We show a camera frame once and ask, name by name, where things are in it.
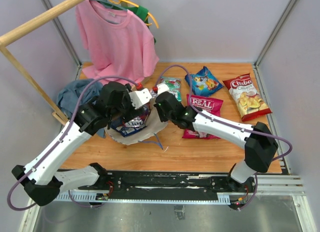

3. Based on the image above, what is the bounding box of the blue crumpled cloth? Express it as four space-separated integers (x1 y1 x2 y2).
56 78 106 138

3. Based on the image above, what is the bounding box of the red Chuba chips bag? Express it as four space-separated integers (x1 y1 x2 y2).
223 73 272 122

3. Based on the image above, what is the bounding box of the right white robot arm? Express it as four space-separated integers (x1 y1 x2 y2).
155 92 279 192

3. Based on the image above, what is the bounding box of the wooden clothes rack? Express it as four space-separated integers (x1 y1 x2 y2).
0 0 151 129

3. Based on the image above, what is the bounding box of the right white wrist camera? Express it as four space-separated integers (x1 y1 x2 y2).
156 82 170 95

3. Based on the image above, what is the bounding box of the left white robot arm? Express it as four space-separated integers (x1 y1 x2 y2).
12 81 133 206

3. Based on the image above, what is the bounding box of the blue snack bag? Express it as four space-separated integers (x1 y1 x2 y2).
184 66 224 97

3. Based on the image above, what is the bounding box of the pink snack bag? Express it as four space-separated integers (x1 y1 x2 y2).
182 94 224 139

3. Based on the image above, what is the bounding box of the grey slotted cable duct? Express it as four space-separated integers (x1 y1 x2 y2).
54 192 231 205

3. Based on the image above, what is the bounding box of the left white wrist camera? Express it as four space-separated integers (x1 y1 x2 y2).
129 88 152 109

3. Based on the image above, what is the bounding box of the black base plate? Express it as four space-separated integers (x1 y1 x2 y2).
98 171 255 201

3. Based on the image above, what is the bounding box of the yellow hanger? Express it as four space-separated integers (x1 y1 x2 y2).
94 0 160 29

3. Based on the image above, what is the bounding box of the blue checkered paper bag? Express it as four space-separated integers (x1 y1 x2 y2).
104 106 168 145

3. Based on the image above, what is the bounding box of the green garment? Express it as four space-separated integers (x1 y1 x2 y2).
89 0 157 44

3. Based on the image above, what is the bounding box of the green white snack pack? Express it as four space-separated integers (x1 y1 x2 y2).
160 76 182 102

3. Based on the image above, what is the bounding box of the pink t-shirt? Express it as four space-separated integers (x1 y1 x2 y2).
75 0 159 84

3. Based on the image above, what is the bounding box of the blue white snack pack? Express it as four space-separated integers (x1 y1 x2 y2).
110 116 147 137

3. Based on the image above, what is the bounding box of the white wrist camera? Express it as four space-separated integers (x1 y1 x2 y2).
156 82 170 95
129 88 152 109

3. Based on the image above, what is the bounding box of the pink purple snack pouch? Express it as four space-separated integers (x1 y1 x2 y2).
137 104 151 120

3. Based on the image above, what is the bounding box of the grey-blue hanger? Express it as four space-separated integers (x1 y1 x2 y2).
91 0 127 11

